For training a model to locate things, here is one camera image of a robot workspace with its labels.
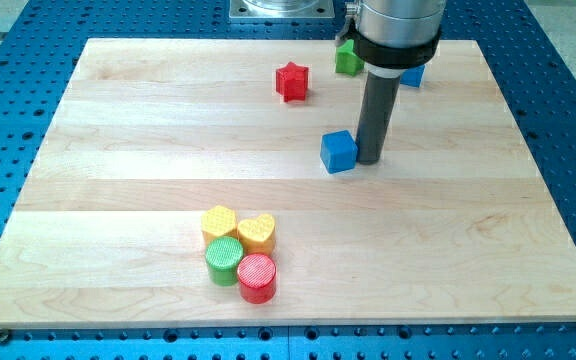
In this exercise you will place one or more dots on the green star block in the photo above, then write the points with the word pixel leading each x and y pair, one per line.
pixel 346 61

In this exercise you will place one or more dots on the yellow heart block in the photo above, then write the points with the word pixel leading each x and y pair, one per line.
pixel 257 235

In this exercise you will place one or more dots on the red star block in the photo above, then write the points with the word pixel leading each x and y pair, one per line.
pixel 291 82

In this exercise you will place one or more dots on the red cylinder block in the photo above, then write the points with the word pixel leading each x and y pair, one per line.
pixel 256 275

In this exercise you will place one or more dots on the blue perforated table plate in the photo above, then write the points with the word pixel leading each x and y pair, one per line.
pixel 531 48

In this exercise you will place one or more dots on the green cylinder block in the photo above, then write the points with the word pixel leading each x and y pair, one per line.
pixel 222 258

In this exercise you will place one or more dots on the blue cube block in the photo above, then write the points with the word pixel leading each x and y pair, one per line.
pixel 338 151

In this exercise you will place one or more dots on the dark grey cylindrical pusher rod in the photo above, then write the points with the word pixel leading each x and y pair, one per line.
pixel 376 110

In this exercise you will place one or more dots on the blue block behind arm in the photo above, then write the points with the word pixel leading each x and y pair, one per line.
pixel 413 77

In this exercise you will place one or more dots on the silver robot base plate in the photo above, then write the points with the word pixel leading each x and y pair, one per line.
pixel 280 9

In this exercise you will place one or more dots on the light wooden board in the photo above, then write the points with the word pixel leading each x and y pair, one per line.
pixel 454 224

